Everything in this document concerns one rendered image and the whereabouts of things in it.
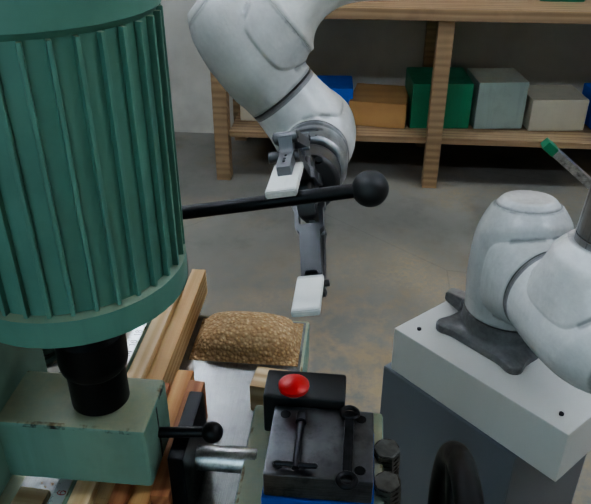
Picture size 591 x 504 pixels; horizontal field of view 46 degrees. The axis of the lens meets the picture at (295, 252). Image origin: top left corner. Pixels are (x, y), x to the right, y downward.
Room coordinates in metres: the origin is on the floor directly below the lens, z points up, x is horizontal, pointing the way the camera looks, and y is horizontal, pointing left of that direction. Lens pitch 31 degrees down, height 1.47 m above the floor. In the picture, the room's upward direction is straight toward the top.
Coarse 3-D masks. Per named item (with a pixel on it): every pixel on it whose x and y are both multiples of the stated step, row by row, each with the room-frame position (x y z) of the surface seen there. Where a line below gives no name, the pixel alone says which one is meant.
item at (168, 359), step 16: (192, 272) 0.83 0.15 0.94; (192, 288) 0.79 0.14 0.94; (192, 304) 0.75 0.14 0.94; (176, 320) 0.72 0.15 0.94; (192, 320) 0.75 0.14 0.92; (176, 336) 0.68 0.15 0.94; (160, 352) 0.65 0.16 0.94; (176, 352) 0.66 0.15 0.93; (160, 368) 0.62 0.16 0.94; (176, 368) 0.66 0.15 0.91; (96, 496) 0.44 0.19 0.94
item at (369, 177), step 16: (368, 176) 0.58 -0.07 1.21; (384, 176) 0.59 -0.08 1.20; (304, 192) 0.59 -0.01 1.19; (320, 192) 0.58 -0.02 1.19; (336, 192) 0.58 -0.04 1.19; (352, 192) 0.58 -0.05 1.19; (368, 192) 0.57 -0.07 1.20; (384, 192) 0.57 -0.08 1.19; (192, 208) 0.60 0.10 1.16; (208, 208) 0.59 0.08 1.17; (224, 208) 0.59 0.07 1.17; (240, 208) 0.59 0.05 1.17; (256, 208) 0.59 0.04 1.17
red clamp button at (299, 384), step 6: (282, 378) 0.51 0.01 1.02; (288, 378) 0.51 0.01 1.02; (294, 378) 0.51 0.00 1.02; (300, 378) 0.51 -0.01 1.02; (306, 378) 0.51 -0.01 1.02; (282, 384) 0.50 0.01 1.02; (288, 384) 0.50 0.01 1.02; (294, 384) 0.50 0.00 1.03; (300, 384) 0.50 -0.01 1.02; (306, 384) 0.50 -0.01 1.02; (282, 390) 0.49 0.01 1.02; (288, 390) 0.49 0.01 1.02; (294, 390) 0.49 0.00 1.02; (300, 390) 0.49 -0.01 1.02; (306, 390) 0.50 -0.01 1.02; (288, 396) 0.49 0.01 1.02; (294, 396) 0.49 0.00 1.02; (300, 396) 0.49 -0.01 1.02
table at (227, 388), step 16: (192, 336) 0.73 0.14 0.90; (304, 336) 0.73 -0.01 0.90; (304, 352) 0.70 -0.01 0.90; (192, 368) 0.67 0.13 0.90; (208, 368) 0.67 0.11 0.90; (224, 368) 0.67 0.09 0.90; (240, 368) 0.67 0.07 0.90; (256, 368) 0.67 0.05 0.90; (288, 368) 0.67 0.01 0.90; (304, 368) 0.69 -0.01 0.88; (208, 384) 0.64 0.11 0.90; (224, 384) 0.64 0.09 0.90; (240, 384) 0.64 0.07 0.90; (208, 400) 0.61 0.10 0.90; (224, 400) 0.61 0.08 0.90; (240, 400) 0.61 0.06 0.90; (208, 416) 0.58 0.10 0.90; (224, 416) 0.58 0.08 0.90; (240, 416) 0.58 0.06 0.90; (224, 432) 0.56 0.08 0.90; (240, 432) 0.56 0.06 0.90; (208, 480) 0.49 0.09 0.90; (224, 480) 0.49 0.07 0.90; (208, 496) 0.47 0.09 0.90; (224, 496) 0.47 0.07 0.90
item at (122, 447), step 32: (32, 384) 0.49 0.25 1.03; (64, 384) 0.49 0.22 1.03; (160, 384) 0.49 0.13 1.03; (0, 416) 0.45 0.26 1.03; (32, 416) 0.45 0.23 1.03; (64, 416) 0.45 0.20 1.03; (96, 416) 0.45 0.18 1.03; (128, 416) 0.45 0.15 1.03; (160, 416) 0.47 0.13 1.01; (32, 448) 0.44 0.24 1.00; (64, 448) 0.44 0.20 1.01; (96, 448) 0.43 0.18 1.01; (128, 448) 0.43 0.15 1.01; (160, 448) 0.46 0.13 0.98; (96, 480) 0.43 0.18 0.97; (128, 480) 0.43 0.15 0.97
